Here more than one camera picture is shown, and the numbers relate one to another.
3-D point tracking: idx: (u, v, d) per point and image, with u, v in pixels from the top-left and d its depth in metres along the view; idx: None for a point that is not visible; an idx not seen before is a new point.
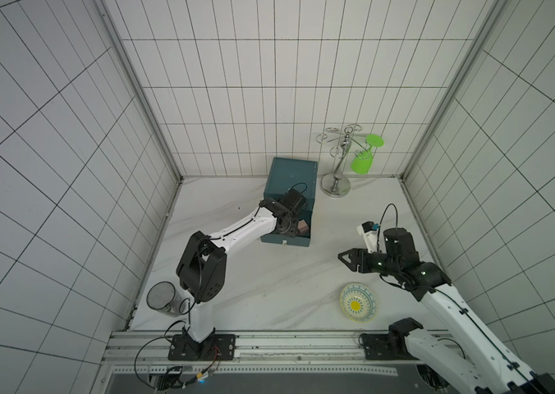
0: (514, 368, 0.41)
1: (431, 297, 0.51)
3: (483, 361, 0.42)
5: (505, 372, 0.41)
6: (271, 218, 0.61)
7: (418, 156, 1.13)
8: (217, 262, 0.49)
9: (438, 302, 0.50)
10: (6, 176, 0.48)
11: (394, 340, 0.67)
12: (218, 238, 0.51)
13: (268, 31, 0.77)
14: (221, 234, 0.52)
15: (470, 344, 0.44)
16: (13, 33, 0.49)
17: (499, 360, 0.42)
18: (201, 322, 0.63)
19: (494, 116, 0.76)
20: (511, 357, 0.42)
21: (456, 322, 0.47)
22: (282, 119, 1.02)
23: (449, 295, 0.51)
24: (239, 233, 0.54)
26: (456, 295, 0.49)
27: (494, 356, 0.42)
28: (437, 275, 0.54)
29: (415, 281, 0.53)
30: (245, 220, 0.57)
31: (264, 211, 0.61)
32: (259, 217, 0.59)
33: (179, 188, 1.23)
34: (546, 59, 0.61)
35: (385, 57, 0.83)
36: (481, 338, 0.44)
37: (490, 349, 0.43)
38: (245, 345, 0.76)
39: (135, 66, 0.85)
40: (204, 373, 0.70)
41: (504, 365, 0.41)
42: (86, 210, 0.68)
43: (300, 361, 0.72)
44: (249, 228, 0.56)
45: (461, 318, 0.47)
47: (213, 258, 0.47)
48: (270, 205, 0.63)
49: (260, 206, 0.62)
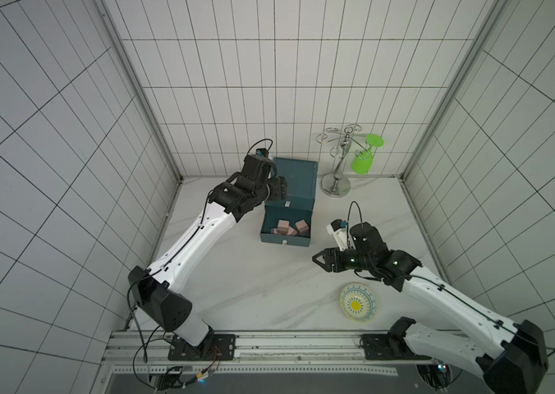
0: (500, 326, 0.43)
1: (410, 284, 0.52)
3: (474, 330, 0.44)
5: (495, 333, 0.42)
6: (222, 217, 0.49)
7: (418, 156, 1.13)
8: (162, 302, 0.41)
9: (417, 286, 0.51)
10: (6, 176, 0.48)
11: (396, 345, 0.66)
12: (159, 269, 0.43)
13: (268, 31, 0.77)
14: (163, 262, 0.44)
15: (458, 318, 0.46)
16: (13, 33, 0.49)
17: (487, 323, 0.43)
18: (192, 332, 0.62)
19: (495, 116, 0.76)
20: (494, 317, 0.44)
21: (438, 300, 0.48)
22: (282, 119, 1.02)
23: (423, 276, 0.52)
24: (183, 255, 0.45)
26: (428, 274, 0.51)
27: (481, 320, 0.44)
28: (408, 260, 0.55)
29: (391, 274, 0.54)
30: (190, 231, 0.47)
31: (214, 208, 0.49)
32: (207, 219, 0.48)
33: (179, 188, 1.23)
34: (546, 59, 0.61)
35: (385, 57, 0.83)
36: (466, 308, 0.46)
37: (476, 315, 0.44)
38: (245, 345, 0.76)
39: (135, 66, 0.85)
40: (204, 373, 0.70)
41: (492, 327, 0.43)
42: (86, 210, 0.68)
43: (300, 361, 0.72)
44: (194, 242, 0.46)
45: (442, 295, 0.48)
47: (157, 299, 0.40)
48: (222, 195, 0.51)
49: (209, 203, 0.50)
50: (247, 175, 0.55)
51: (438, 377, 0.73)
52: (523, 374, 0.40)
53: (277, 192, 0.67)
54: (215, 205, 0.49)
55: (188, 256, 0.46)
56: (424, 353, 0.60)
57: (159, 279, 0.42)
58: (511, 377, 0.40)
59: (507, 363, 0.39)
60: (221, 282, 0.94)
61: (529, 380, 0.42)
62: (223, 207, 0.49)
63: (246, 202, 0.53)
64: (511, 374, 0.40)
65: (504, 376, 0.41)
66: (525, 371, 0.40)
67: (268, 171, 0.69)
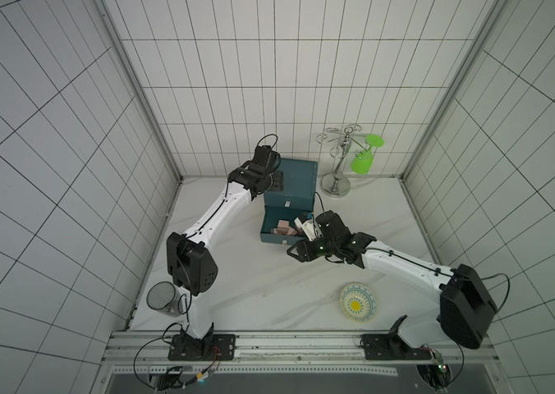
0: (438, 272, 0.47)
1: (367, 258, 0.57)
3: (419, 283, 0.48)
5: (434, 280, 0.46)
6: (244, 192, 0.58)
7: (418, 156, 1.13)
8: (202, 257, 0.49)
9: (373, 257, 0.56)
10: (6, 176, 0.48)
11: (396, 348, 0.66)
12: (194, 232, 0.50)
13: (268, 31, 0.77)
14: (196, 227, 0.51)
15: (407, 276, 0.50)
16: (13, 33, 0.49)
17: (428, 274, 0.48)
18: (200, 318, 0.64)
19: (494, 116, 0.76)
20: (434, 267, 0.48)
21: (389, 263, 0.53)
22: (282, 120, 1.02)
23: (377, 246, 0.58)
24: (214, 221, 0.52)
26: (380, 245, 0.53)
27: (424, 272, 0.48)
28: (365, 238, 0.61)
29: (352, 254, 0.59)
30: (217, 203, 0.54)
31: (234, 186, 0.57)
32: (230, 194, 0.56)
33: (179, 188, 1.23)
34: (546, 59, 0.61)
35: (386, 57, 0.83)
36: (411, 264, 0.51)
37: (419, 268, 0.49)
38: (245, 345, 0.76)
39: (135, 65, 0.85)
40: (204, 373, 0.70)
41: (432, 275, 0.47)
42: (86, 210, 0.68)
43: (300, 361, 0.72)
44: (222, 211, 0.54)
45: (392, 259, 0.53)
47: (195, 255, 0.47)
48: (240, 177, 0.59)
49: (229, 182, 0.58)
50: (258, 162, 0.65)
51: (438, 377, 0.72)
52: (458, 309, 0.43)
53: None
54: (236, 185, 0.58)
55: (219, 222, 0.54)
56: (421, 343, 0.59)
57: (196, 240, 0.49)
58: (454, 318, 0.43)
59: (447, 303, 0.42)
60: (221, 282, 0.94)
61: (466, 313, 0.43)
62: (242, 184, 0.58)
63: (261, 182, 0.64)
64: (453, 313, 0.43)
65: (449, 318, 0.44)
66: (460, 305, 0.43)
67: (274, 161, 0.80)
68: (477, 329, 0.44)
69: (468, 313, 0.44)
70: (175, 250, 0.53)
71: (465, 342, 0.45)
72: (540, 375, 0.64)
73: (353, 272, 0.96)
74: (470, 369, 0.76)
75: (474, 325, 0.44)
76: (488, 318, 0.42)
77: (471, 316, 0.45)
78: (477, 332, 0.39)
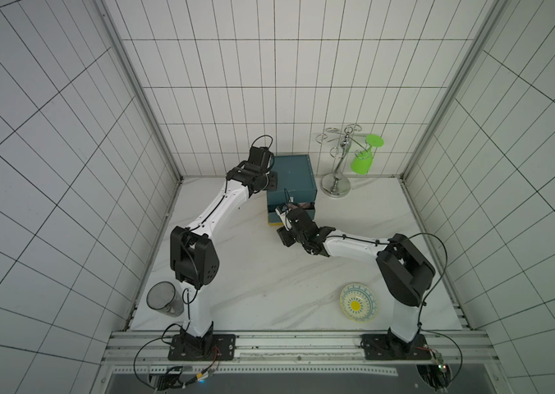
0: (378, 243, 0.55)
1: (326, 245, 0.64)
3: (365, 255, 0.54)
5: (373, 249, 0.54)
6: (242, 189, 0.61)
7: (418, 156, 1.13)
8: (205, 249, 0.50)
9: (330, 243, 0.64)
10: (6, 176, 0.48)
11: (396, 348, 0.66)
12: (198, 226, 0.52)
13: (268, 31, 0.77)
14: (199, 221, 0.53)
15: (355, 251, 0.57)
16: (12, 33, 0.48)
17: (370, 246, 0.55)
18: (201, 315, 0.65)
19: (494, 116, 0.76)
20: (374, 240, 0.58)
21: (342, 245, 0.60)
22: (282, 119, 1.02)
23: (332, 234, 0.66)
24: (216, 215, 0.55)
26: (337, 232, 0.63)
27: (366, 244, 0.56)
28: (325, 229, 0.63)
29: (318, 245, 0.66)
30: (217, 199, 0.57)
31: (233, 184, 0.61)
32: (230, 191, 0.59)
33: (179, 188, 1.23)
34: (546, 60, 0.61)
35: (386, 57, 0.83)
36: (358, 240, 0.59)
37: (364, 243, 0.57)
38: (245, 345, 0.76)
39: (135, 65, 0.85)
40: (204, 373, 0.70)
41: (373, 245, 0.55)
42: (87, 210, 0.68)
43: (300, 361, 0.72)
44: (223, 206, 0.57)
45: (344, 240, 0.61)
47: (200, 246, 0.49)
48: (237, 176, 0.63)
49: (227, 179, 0.62)
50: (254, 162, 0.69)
51: (438, 377, 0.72)
52: (392, 269, 0.50)
53: (272, 182, 0.81)
54: (234, 181, 0.61)
55: (220, 216, 0.56)
56: (408, 331, 0.63)
57: (199, 232, 0.51)
58: (392, 278, 0.49)
59: (382, 265, 0.49)
60: (221, 283, 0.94)
61: (399, 272, 0.50)
62: (240, 181, 0.61)
63: (258, 180, 0.68)
64: (389, 274, 0.49)
65: (391, 281, 0.50)
66: (392, 265, 0.50)
67: (269, 159, 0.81)
68: (415, 286, 0.50)
69: (399, 271, 0.50)
70: (179, 245, 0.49)
71: (408, 300, 0.49)
72: (541, 375, 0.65)
73: (353, 272, 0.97)
74: (470, 369, 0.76)
75: (408, 282, 0.50)
76: (426, 276, 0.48)
77: (403, 273, 0.50)
78: (411, 287, 0.50)
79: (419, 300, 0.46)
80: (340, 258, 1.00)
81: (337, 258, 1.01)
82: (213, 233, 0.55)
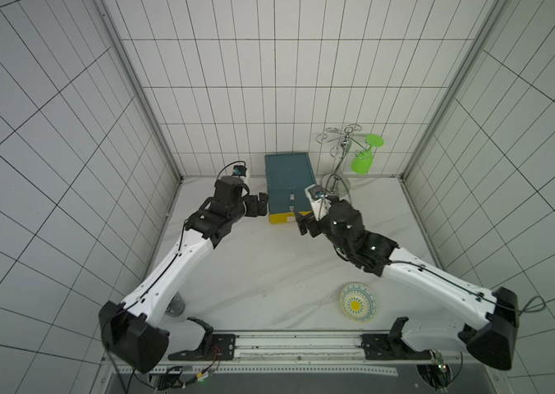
0: (482, 298, 0.43)
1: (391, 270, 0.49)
3: (456, 304, 0.43)
5: (478, 306, 0.42)
6: (200, 244, 0.50)
7: (418, 156, 1.13)
8: (140, 335, 0.39)
9: (399, 271, 0.48)
10: (6, 176, 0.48)
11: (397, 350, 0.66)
12: (136, 300, 0.41)
13: (268, 31, 0.77)
14: (140, 293, 0.42)
15: (442, 295, 0.45)
16: (13, 32, 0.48)
17: (469, 298, 0.43)
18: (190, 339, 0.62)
19: (494, 116, 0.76)
20: (474, 290, 0.44)
21: (421, 281, 0.46)
22: (282, 119, 1.02)
23: (404, 258, 0.50)
24: (162, 284, 0.44)
26: (409, 256, 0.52)
27: (465, 296, 0.43)
28: (391, 244, 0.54)
29: (371, 259, 0.51)
30: (168, 258, 0.46)
31: (193, 235, 0.50)
32: (185, 246, 0.48)
33: (179, 188, 1.23)
34: (546, 59, 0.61)
35: (386, 57, 0.83)
36: (450, 286, 0.45)
37: (460, 290, 0.44)
38: (246, 345, 0.76)
39: (135, 65, 0.85)
40: (204, 373, 0.70)
41: (473, 300, 0.43)
42: (86, 210, 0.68)
43: (300, 360, 0.72)
44: (172, 271, 0.45)
45: (423, 275, 0.47)
47: (133, 333, 0.38)
48: (199, 222, 0.52)
49: (185, 229, 0.51)
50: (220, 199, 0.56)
51: (438, 377, 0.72)
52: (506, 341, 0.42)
53: (253, 208, 0.69)
54: (194, 231, 0.50)
55: (167, 285, 0.45)
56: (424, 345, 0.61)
57: (135, 313, 0.40)
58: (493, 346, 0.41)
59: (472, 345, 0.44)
60: (220, 283, 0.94)
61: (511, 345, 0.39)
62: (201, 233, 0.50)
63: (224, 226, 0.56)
64: (493, 341, 0.40)
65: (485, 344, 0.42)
66: (507, 336, 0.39)
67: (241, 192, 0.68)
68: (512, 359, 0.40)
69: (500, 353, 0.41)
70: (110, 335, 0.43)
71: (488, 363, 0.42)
72: (541, 375, 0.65)
73: (354, 272, 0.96)
74: (469, 368, 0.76)
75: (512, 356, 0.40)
76: None
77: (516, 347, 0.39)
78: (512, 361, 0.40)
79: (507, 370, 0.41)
80: (340, 258, 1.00)
81: (337, 258, 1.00)
82: (155, 309, 0.43)
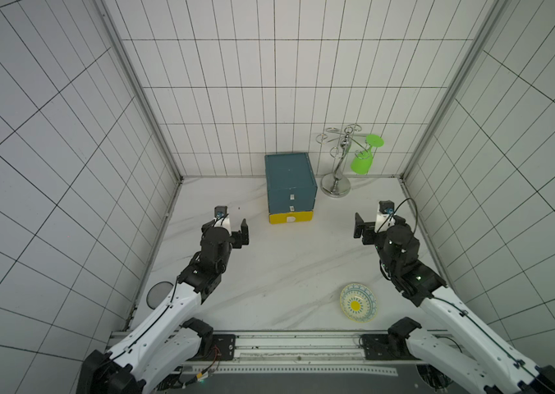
0: (520, 365, 0.41)
1: (429, 303, 0.50)
3: (488, 359, 0.43)
5: (513, 372, 0.41)
6: (192, 297, 0.54)
7: (419, 156, 1.13)
8: (122, 389, 0.39)
9: (438, 307, 0.50)
10: (6, 176, 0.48)
11: (395, 344, 0.67)
12: (123, 350, 0.42)
13: (268, 32, 0.77)
14: (126, 343, 0.43)
15: (475, 346, 0.45)
16: (13, 33, 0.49)
17: (504, 359, 0.42)
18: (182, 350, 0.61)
19: (494, 116, 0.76)
20: (516, 355, 0.42)
21: (457, 323, 0.47)
22: (282, 120, 1.02)
23: (446, 298, 0.50)
24: (150, 335, 0.45)
26: (453, 297, 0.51)
27: (500, 355, 0.42)
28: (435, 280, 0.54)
29: (413, 288, 0.53)
30: (158, 311, 0.49)
31: (184, 288, 0.54)
32: (177, 299, 0.51)
33: (179, 188, 1.23)
34: (546, 59, 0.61)
35: (386, 57, 0.83)
36: (486, 339, 0.44)
37: (497, 349, 0.43)
38: (245, 345, 0.76)
39: (135, 66, 0.85)
40: (204, 373, 0.70)
41: (511, 364, 0.41)
42: (87, 210, 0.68)
43: (300, 361, 0.72)
44: (162, 322, 0.48)
45: (462, 320, 0.47)
47: (115, 386, 0.38)
48: (191, 277, 0.56)
49: (178, 282, 0.55)
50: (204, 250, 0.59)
51: (438, 377, 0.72)
52: None
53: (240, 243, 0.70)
54: (185, 285, 0.54)
55: (155, 336, 0.47)
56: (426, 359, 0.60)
57: (121, 363, 0.41)
58: None
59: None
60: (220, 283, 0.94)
61: None
62: (194, 286, 0.54)
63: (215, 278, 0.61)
64: None
65: None
66: None
67: (223, 245, 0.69)
68: None
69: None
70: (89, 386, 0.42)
71: None
72: None
73: (354, 272, 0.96)
74: None
75: None
76: None
77: None
78: None
79: None
80: (340, 258, 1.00)
81: (337, 258, 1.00)
82: (141, 360, 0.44)
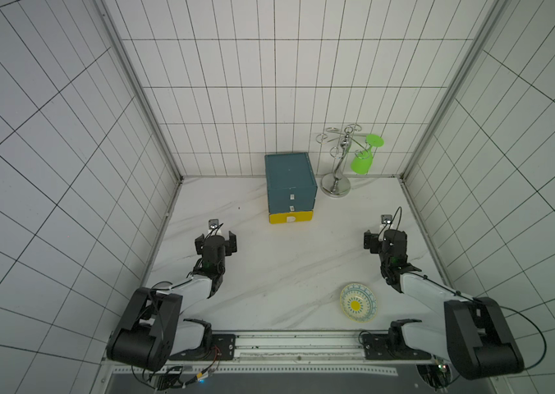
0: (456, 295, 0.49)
1: (404, 277, 0.62)
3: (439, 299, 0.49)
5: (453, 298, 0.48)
6: (206, 283, 0.65)
7: (419, 156, 1.13)
8: (176, 304, 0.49)
9: (408, 277, 0.61)
10: (6, 176, 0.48)
11: (393, 336, 0.68)
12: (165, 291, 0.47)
13: (268, 31, 0.77)
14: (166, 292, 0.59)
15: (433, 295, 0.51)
16: (13, 32, 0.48)
17: (447, 293, 0.50)
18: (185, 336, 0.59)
19: (494, 116, 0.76)
20: (455, 290, 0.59)
21: (420, 284, 0.56)
22: (282, 119, 1.02)
23: (412, 272, 0.63)
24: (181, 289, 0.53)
26: (419, 273, 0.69)
27: (444, 291, 0.51)
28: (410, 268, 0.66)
29: (395, 277, 0.64)
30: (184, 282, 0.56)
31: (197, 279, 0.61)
32: (195, 278, 0.61)
33: (179, 188, 1.23)
34: (546, 59, 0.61)
35: (385, 57, 0.83)
36: (437, 286, 0.54)
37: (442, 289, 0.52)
38: (245, 345, 0.76)
39: (135, 66, 0.85)
40: (204, 373, 0.70)
41: (451, 295, 0.49)
42: (86, 210, 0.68)
43: (300, 361, 0.72)
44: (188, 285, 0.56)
45: (424, 281, 0.57)
47: (167, 302, 0.45)
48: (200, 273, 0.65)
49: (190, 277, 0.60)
50: (206, 254, 0.70)
51: (438, 377, 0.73)
52: (457, 318, 0.44)
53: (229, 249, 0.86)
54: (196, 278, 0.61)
55: (187, 289, 0.56)
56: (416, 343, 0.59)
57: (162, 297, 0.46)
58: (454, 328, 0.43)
59: (450, 312, 0.45)
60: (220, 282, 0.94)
61: (465, 327, 0.44)
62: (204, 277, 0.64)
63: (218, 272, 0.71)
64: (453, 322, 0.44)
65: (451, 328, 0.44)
66: (460, 318, 0.44)
67: (222, 247, 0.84)
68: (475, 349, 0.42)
69: (462, 324, 0.44)
70: (139, 309, 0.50)
71: (462, 359, 0.42)
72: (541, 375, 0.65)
73: (354, 272, 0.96)
74: None
75: (470, 341, 0.43)
76: (497, 351, 0.42)
77: (470, 332, 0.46)
78: (470, 345, 0.42)
79: (471, 358, 0.42)
80: (340, 258, 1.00)
81: (337, 258, 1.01)
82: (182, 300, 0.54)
